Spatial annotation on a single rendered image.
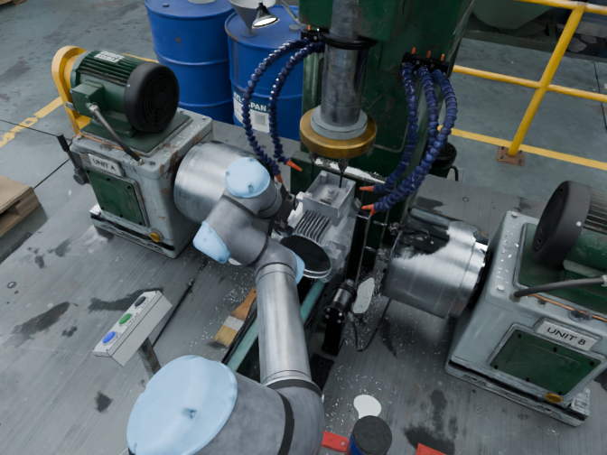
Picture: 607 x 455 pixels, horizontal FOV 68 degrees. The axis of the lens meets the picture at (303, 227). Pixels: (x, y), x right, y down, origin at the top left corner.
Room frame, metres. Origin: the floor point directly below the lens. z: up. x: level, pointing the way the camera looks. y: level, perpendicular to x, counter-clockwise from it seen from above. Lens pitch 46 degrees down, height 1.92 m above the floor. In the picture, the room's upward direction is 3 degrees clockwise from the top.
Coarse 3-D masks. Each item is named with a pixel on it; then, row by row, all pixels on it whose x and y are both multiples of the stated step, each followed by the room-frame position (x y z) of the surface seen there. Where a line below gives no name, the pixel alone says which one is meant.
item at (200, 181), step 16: (208, 144) 1.02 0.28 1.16; (224, 144) 1.04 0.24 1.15; (192, 160) 0.96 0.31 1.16; (208, 160) 0.95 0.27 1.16; (224, 160) 0.95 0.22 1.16; (176, 176) 0.93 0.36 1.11; (192, 176) 0.92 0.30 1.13; (208, 176) 0.91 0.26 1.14; (224, 176) 0.90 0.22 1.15; (272, 176) 1.04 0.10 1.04; (176, 192) 0.91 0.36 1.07; (192, 192) 0.89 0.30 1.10; (208, 192) 0.88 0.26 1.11; (192, 208) 0.87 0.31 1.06; (208, 208) 0.86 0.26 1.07
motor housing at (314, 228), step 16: (304, 224) 0.79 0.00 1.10; (320, 224) 0.79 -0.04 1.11; (352, 224) 0.84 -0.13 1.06; (288, 240) 0.83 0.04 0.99; (304, 240) 0.87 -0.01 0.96; (320, 240) 0.75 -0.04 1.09; (304, 256) 0.82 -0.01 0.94; (320, 256) 0.82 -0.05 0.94; (336, 256) 0.73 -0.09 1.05; (304, 272) 0.76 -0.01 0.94; (320, 272) 0.76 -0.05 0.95; (336, 272) 0.72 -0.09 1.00
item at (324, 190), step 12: (324, 180) 0.93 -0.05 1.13; (336, 180) 0.94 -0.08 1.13; (348, 180) 0.92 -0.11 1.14; (312, 192) 0.89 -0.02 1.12; (324, 192) 0.89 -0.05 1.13; (336, 192) 0.89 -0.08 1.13; (348, 192) 0.87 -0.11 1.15; (312, 204) 0.84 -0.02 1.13; (324, 204) 0.82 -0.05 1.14; (348, 204) 0.87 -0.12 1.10; (324, 216) 0.82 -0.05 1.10; (336, 216) 0.81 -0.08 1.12
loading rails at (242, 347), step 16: (320, 288) 0.73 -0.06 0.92; (304, 304) 0.67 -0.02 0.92; (320, 304) 0.68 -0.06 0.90; (256, 320) 0.61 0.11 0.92; (304, 320) 0.62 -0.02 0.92; (320, 320) 0.69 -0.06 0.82; (240, 336) 0.56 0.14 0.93; (256, 336) 0.57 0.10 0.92; (304, 336) 0.59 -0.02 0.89; (240, 352) 0.52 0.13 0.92; (256, 352) 0.56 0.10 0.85; (240, 368) 0.49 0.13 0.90
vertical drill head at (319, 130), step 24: (336, 0) 0.86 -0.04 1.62; (336, 24) 0.86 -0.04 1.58; (336, 48) 0.86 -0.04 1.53; (336, 72) 0.86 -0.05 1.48; (360, 72) 0.86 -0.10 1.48; (336, 96) 0.85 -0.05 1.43; (360, 96) 0.88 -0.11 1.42; (312, 120) 0.88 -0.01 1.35; (336, 120) 0.85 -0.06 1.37; (360, 120) 0.88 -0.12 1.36; (312, 144) 0.83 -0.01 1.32; (336, 144) 0.81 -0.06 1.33; (360, 144) 0.82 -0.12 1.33; (312, 168) 0.86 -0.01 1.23
